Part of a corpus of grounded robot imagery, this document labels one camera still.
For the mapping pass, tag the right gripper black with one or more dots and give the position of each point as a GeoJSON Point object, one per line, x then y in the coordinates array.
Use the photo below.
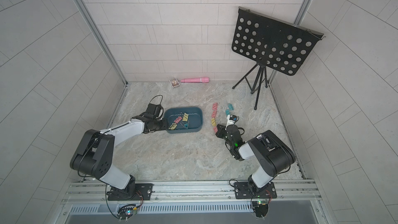
{"type": "Point", "coordinates": [221, 132]}

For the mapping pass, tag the controller board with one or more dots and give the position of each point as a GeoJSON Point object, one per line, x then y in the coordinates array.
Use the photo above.
{"type": "Point", "coordinates": [260, 209]}
{"type": "Point", "coordinates": [126, 212]}

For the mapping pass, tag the aluminium rail frame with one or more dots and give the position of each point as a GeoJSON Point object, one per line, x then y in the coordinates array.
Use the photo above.
{"type": "Point", "coordinates": [169, 191]}

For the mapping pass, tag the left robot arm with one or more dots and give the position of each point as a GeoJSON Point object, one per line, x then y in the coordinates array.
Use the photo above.
{"type": "Point", "coordinates": [94, 154]}

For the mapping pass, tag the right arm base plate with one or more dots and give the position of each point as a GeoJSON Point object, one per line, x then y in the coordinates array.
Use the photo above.
{"type": "Point", "coordinates": [247, 190]}

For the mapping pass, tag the pink microphone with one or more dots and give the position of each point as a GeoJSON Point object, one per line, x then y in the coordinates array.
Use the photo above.
{"type": "Point", "coordinates": [196, 80]}

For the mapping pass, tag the right controller board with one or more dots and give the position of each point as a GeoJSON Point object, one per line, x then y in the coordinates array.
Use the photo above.
{"type": "Point", "coordinates": [260, 209]}

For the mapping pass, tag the small card box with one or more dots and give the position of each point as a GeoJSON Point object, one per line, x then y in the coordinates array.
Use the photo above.
{"type": "Point", "coordinates": [174, 82]}

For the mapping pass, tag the left controller board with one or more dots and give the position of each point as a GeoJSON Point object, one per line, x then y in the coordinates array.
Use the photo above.
{"type": "Point", "coordinates": [126, 212]}

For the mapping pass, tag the teal plastic storage box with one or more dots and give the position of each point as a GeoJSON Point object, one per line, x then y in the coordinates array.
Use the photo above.
{"type": "Point", "coordinates": [195, 119]}

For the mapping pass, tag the black music stand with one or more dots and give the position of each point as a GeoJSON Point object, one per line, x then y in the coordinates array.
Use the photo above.
{"type": "Point", "coordinates": [271, 43]}

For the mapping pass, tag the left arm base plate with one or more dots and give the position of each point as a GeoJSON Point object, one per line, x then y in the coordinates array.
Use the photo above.
{"type": "Point", "coordinates": [132, 192]}

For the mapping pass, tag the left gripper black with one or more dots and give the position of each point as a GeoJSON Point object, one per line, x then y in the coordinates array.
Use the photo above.
{"type": "Point", "coordinates": [165, 125]}

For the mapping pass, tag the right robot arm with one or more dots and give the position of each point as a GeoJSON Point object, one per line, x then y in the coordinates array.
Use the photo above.
{"type": "Point", "coordinates": [273, 155]}

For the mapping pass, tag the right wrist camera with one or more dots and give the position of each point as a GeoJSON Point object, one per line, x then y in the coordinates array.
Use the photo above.
{"type": "Point", "coordinates": [231, 119]}

